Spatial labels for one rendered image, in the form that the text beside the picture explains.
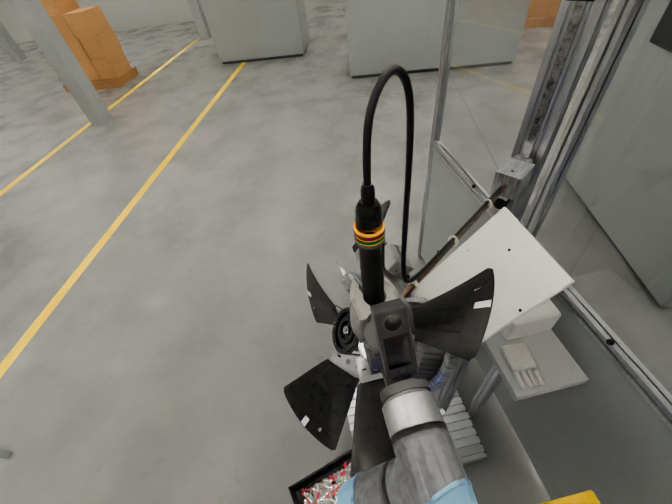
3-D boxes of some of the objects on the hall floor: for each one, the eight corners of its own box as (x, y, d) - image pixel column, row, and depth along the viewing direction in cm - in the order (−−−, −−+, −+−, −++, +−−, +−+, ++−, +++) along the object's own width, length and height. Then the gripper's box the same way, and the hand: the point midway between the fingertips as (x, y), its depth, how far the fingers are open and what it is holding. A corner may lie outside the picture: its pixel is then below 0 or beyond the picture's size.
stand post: (432, 410, 178) (475, 285, 94) (439, 427, 171) (492, 310, 88) (424, 412, 177) (461, 288, 94) (431, 429, 171) (476, 314, 88)
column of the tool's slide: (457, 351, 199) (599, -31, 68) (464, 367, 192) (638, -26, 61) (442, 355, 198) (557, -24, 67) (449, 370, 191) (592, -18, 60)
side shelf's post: (472, 409, 176) (519, 335, 115) (476, 416, 173) (525, 345, 113) (465, 410, 175) (508, 337, 115) (469, 418, 173) (515, 347, 112)
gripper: (368, 418, 48) (339, 303, 63) (440, 399, 49) (395, 290, 63) (366, 399, 42) (334, 276, 57) (449, 378, 43) (397, 262, 57)
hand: (368, 280), depth 57 cm, fingers closed on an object, 4 cm apart
